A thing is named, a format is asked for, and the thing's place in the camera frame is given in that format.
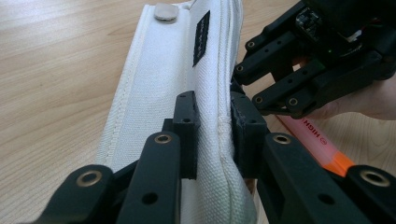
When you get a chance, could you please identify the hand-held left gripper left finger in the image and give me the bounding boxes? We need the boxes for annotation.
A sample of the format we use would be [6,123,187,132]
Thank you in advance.
[115,91,201,224]

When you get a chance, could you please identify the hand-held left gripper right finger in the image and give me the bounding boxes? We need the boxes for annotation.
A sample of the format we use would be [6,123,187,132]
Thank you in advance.
[229,91,373,224]

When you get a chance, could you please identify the orange highlighter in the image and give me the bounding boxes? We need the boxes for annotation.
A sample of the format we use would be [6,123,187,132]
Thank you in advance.
[275,114,357,179]

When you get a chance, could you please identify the cream fabric pencil case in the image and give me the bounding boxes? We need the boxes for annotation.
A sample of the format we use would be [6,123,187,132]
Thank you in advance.
[93,0,260,224]

